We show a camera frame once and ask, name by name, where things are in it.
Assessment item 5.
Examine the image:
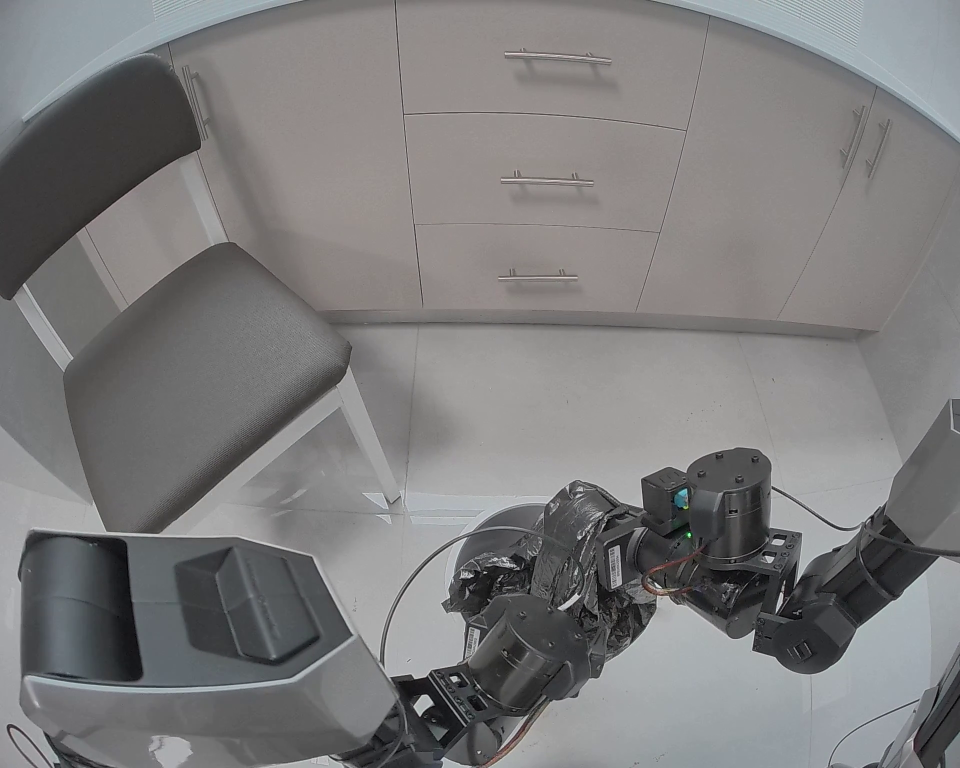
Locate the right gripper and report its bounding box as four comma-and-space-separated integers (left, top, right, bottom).
596, 521, 710, 601

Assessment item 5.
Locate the white trash bin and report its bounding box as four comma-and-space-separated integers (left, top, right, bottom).
447, 501, 556, 612

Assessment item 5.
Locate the beige cabinet with drawers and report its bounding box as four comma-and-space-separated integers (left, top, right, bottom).
22, 0, 960, 339

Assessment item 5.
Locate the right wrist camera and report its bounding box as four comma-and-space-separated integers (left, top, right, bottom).
639, 466, 697, 537

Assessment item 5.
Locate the black plastic bag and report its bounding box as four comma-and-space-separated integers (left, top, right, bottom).
442, 480, 657, 665

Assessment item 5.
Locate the black cable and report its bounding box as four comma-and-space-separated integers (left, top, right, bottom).
768, 486, 960, 560
832, 697, 924, 768
377, 527, 590, 669
0, 721, 57, 768

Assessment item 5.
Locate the grey padded white-framed chair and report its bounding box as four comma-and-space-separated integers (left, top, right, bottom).
0, 52, 402, 537

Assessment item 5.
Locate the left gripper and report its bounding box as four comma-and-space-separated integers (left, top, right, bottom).
459, 616, 500, 672

